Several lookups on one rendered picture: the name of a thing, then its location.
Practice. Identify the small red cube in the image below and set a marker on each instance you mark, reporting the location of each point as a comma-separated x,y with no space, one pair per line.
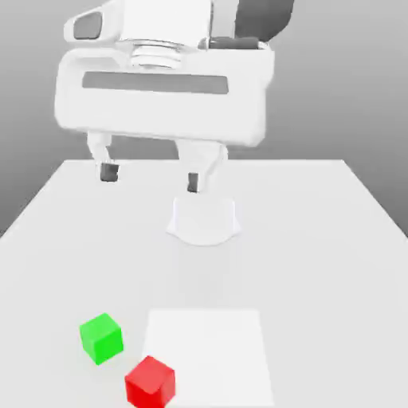
149,382

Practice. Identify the small green cube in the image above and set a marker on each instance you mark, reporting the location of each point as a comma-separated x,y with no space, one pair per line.
101,339

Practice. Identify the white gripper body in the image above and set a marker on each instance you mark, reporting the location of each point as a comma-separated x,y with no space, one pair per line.
159,111

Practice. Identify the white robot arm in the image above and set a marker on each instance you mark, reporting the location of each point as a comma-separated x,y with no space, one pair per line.
165,19

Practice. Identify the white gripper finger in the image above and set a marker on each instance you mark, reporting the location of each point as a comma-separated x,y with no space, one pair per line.
197,156
102,149

